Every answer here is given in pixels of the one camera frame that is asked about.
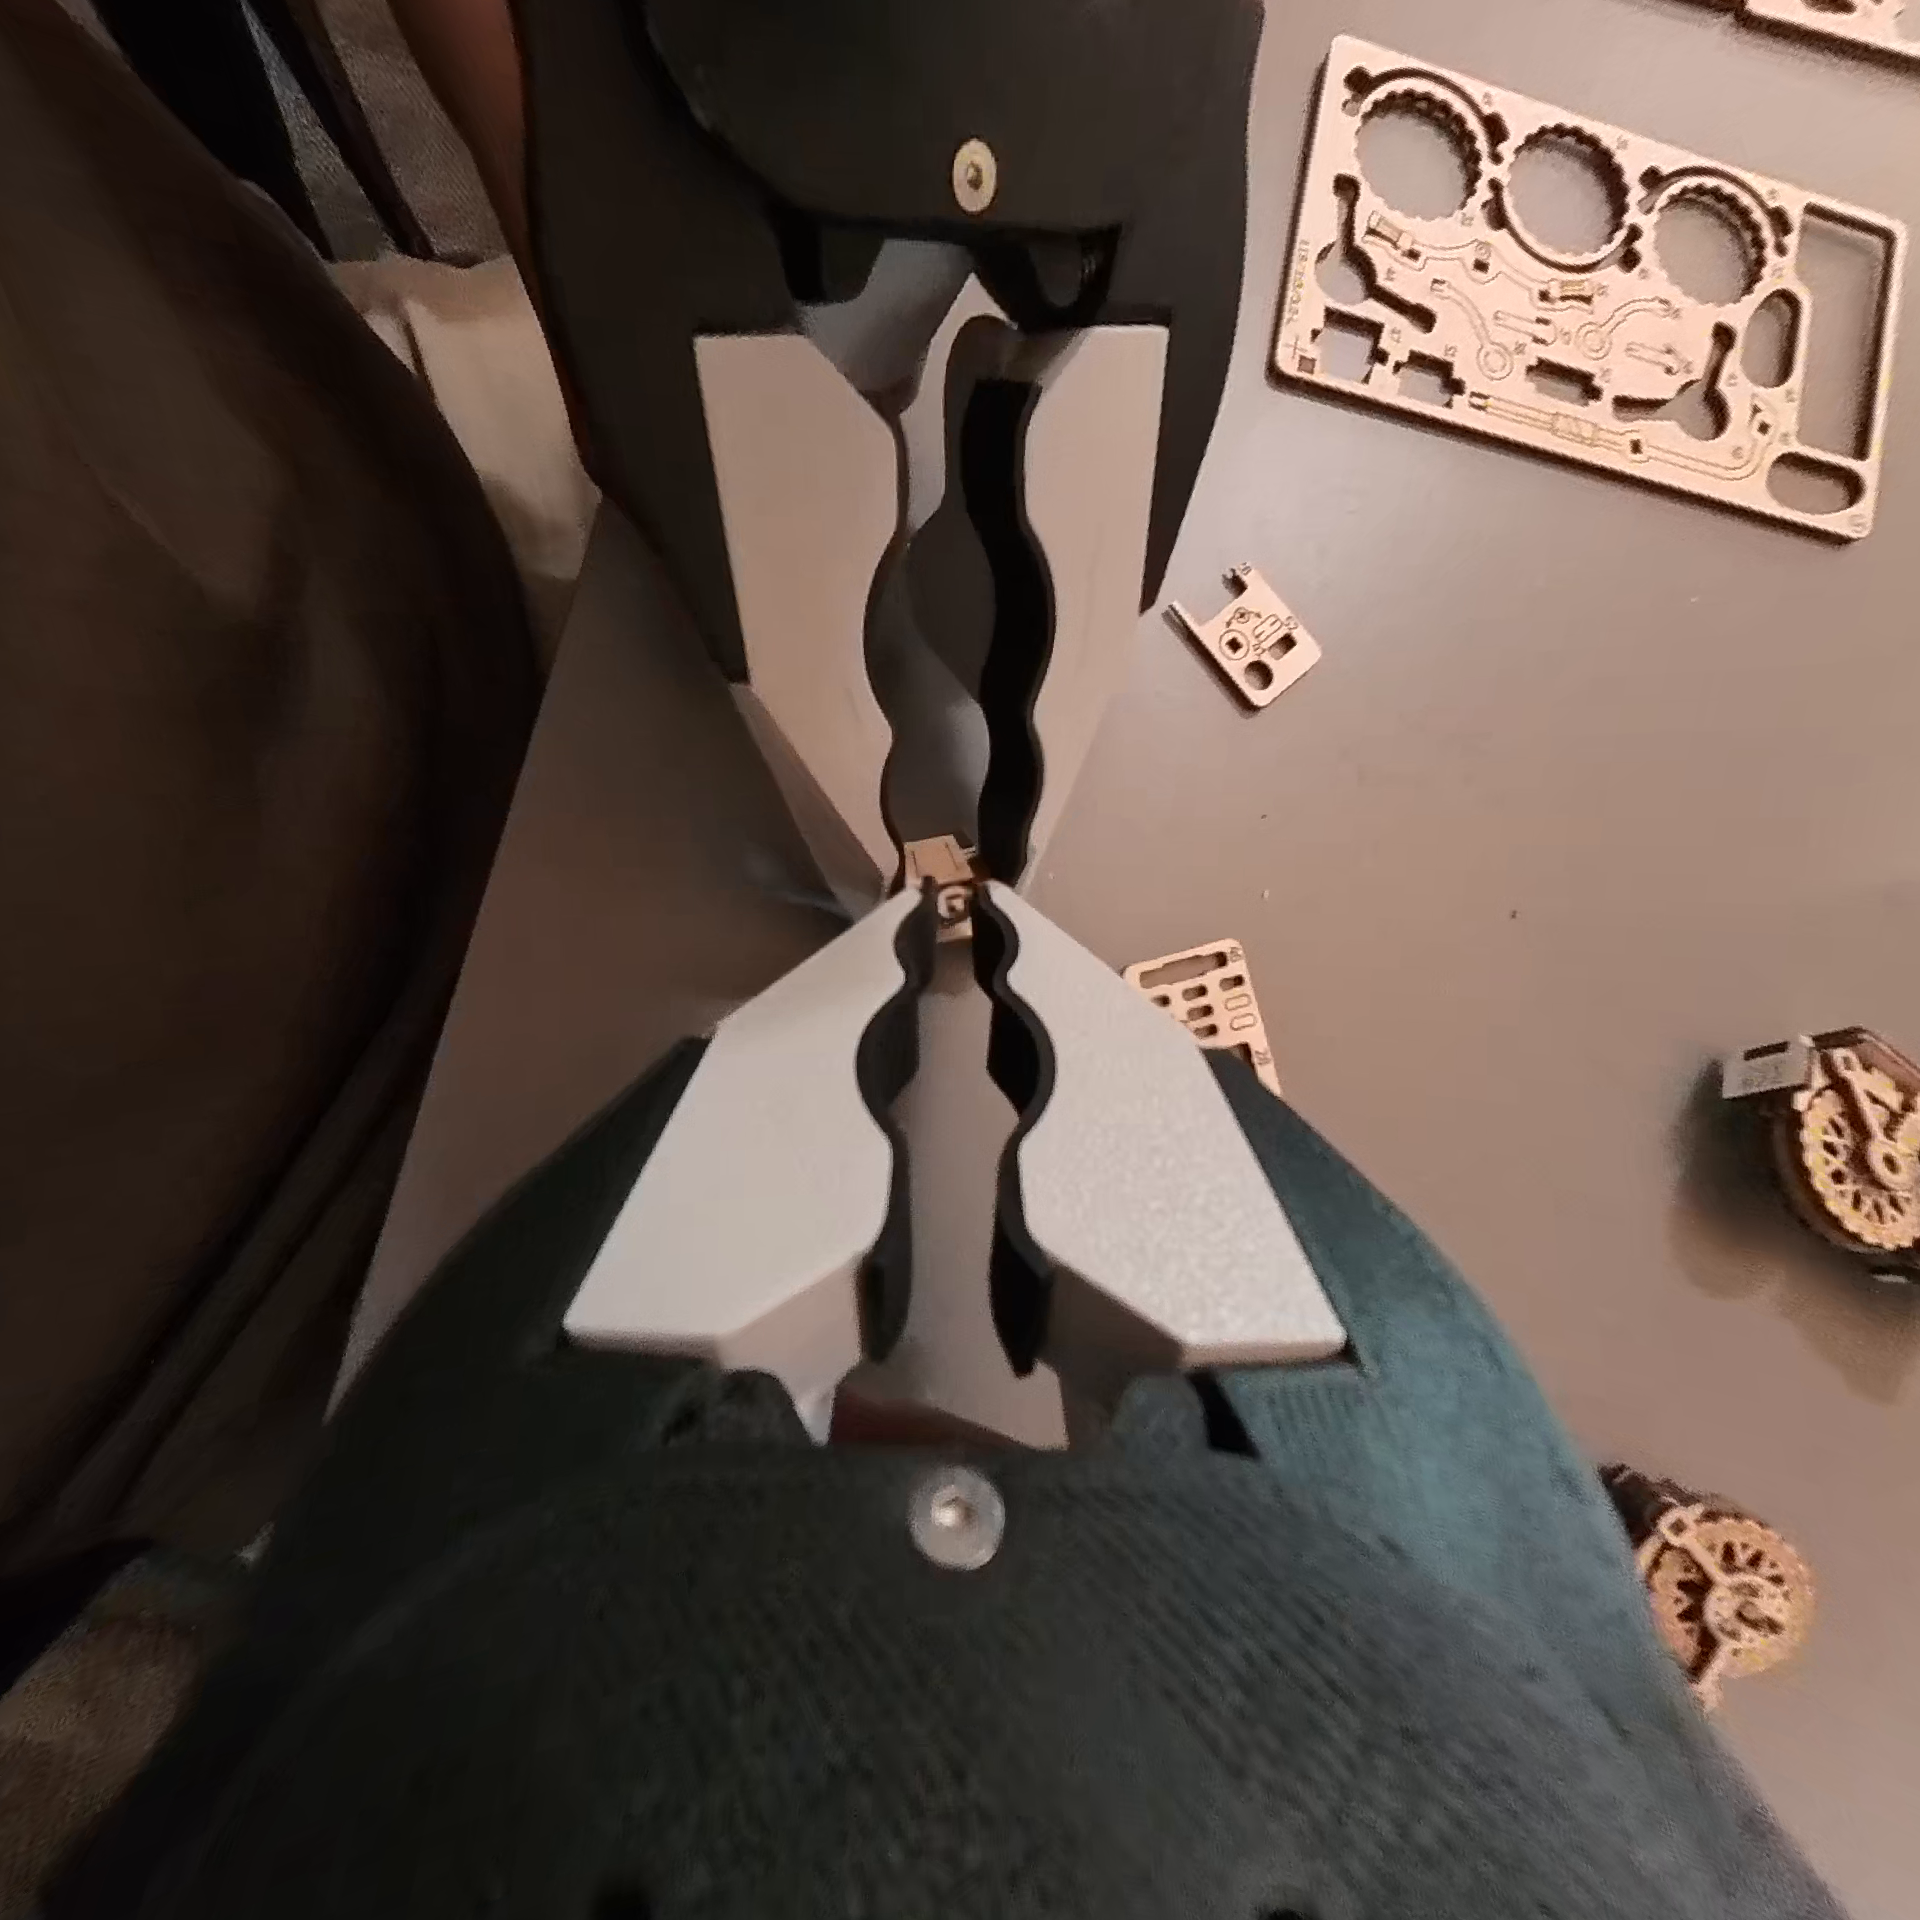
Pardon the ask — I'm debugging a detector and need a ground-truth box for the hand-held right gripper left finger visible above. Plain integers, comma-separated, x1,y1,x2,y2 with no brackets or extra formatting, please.
565,897,939,1445

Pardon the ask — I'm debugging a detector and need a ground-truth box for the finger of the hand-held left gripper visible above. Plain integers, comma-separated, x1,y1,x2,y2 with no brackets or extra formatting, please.
951,311,1168,889
695,238,970,906

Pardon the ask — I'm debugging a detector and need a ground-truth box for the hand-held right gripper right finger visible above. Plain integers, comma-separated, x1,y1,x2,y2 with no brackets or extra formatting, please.
967,883,1346,1454

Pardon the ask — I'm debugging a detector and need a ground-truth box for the small wooden block assembly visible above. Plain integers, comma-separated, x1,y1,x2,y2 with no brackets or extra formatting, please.
904,833,993,946

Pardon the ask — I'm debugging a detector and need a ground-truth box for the grey desk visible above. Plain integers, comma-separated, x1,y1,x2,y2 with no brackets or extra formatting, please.
323,0,1920,1920

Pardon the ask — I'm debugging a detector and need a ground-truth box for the wooden offcut with slots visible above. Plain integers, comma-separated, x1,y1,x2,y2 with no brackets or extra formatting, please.
1123,938,1285,1098

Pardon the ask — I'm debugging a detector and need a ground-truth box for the wooden offcut with round holes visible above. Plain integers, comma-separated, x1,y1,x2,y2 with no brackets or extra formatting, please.
1167,558,1327,713

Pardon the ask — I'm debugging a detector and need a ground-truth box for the large laser-cut wooden sheet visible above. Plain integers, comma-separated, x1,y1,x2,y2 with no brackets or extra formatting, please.
1267,33,1911,543

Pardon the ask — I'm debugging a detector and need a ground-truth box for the person's dark brown clothing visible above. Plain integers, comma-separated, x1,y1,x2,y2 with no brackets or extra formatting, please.
0,0,601,1593

